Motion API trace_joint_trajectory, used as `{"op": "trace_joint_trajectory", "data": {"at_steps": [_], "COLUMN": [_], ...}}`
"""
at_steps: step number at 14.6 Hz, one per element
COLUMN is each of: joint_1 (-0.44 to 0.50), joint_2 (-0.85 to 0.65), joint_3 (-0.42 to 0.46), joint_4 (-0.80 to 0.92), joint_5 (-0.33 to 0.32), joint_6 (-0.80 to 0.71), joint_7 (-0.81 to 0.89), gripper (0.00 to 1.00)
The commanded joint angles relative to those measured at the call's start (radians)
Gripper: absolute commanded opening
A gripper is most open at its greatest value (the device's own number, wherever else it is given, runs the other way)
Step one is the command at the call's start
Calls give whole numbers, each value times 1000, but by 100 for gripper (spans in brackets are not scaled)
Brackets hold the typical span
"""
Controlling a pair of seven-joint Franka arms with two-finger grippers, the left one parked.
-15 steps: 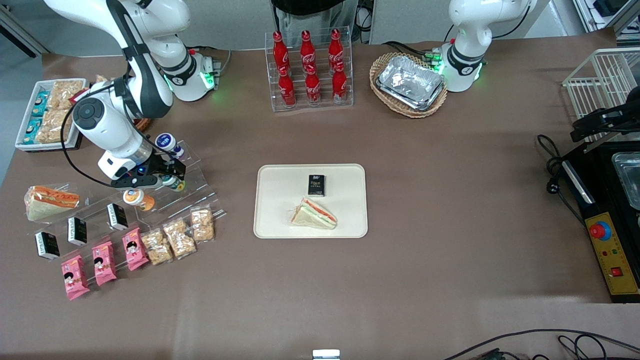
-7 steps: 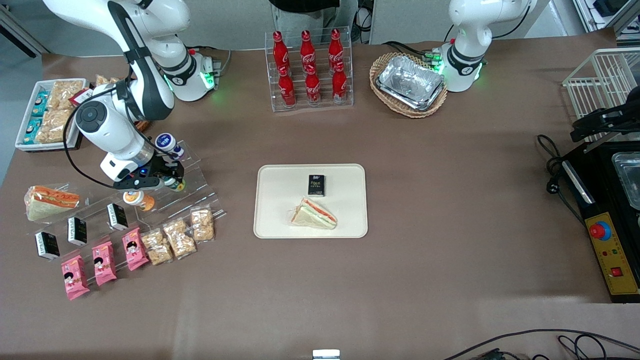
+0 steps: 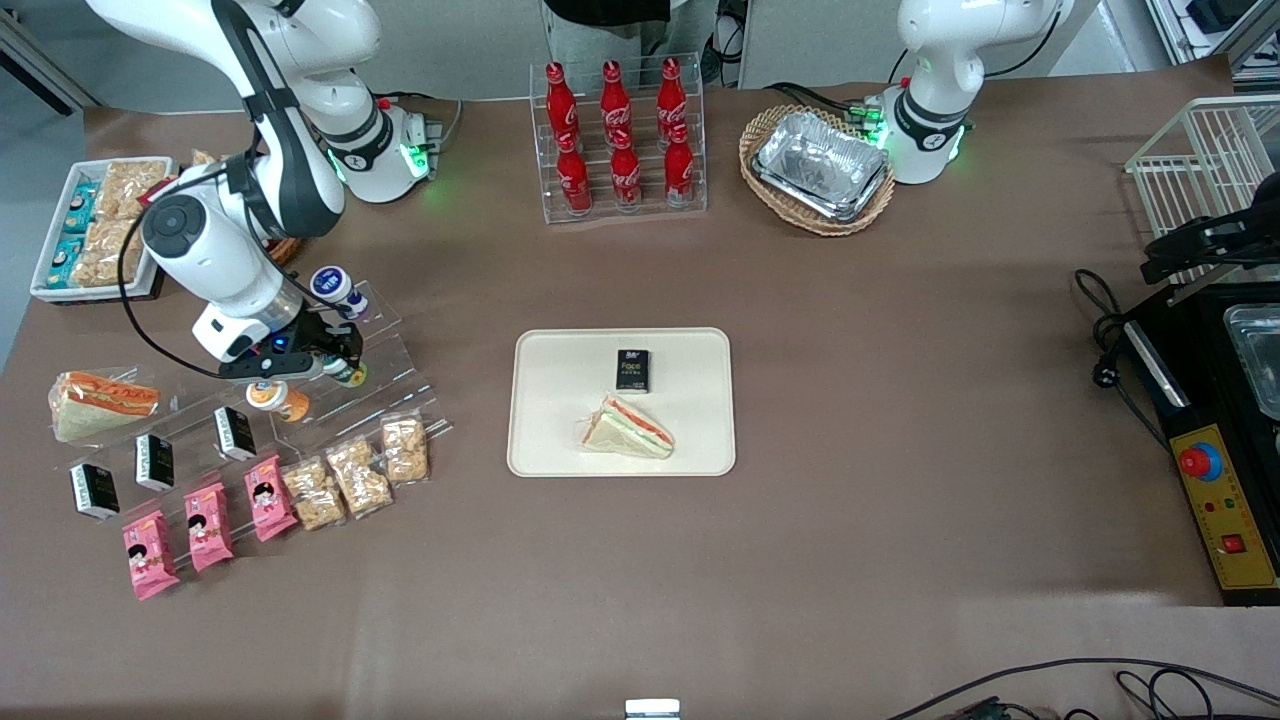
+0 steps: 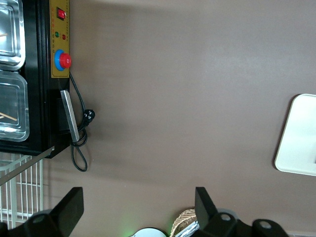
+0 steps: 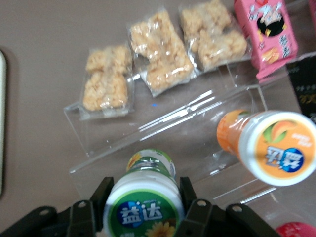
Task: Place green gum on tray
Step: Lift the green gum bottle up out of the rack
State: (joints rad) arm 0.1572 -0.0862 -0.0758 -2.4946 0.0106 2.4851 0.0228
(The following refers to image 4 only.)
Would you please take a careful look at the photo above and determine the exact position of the wicker basket with foil containers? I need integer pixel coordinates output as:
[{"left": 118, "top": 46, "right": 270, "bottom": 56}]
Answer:
[{"left": 172, "top": 207, "right": 198, "bottom": 237}]

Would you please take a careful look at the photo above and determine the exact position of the white wire rack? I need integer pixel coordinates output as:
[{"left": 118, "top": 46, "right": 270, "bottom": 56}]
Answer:
[{"left": 0, "top": 152, "right": 45, "bottom": 231}]

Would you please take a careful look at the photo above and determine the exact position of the red emergency stop button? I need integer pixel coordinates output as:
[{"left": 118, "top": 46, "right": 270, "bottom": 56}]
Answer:
[{"left": 54, "top": 49, "right": 73, "bottom": 72}]

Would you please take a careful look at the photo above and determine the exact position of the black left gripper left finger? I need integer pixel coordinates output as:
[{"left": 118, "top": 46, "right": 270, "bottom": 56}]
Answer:
[{"left": 9, "top": 187, "right": 85, "bottom": 237}]

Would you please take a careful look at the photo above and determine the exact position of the black power cable with plug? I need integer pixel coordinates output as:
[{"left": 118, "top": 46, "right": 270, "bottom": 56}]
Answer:
[{"left": 69, "top": 72, "right": 96, "bottom": 172}]

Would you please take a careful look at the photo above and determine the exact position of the clear plastic tray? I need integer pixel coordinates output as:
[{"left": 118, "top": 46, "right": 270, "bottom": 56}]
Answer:
[
  {"left": 0, "top": 0, "right": 26, "bottom": 71},
  {"left": 0, "top": 70, "right": 31, "bottom": 142}
]

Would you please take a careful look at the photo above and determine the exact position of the black sealing machine yellow panel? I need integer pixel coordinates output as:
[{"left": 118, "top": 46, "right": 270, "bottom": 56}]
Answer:
[{"left": 0, "top": 0, "right": 80, "bottom": 186}]

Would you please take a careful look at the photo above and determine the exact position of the cream plastic serving tray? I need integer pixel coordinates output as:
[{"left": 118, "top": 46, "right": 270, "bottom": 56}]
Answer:
[{"left": 274, "top": 93, "right": 316, "bottom": 177}]

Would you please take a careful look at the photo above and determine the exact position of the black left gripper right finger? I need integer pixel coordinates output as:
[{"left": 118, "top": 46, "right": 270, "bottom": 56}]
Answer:
[{"left": 195, "top": 187, "right": 249, "bottom": 237}]

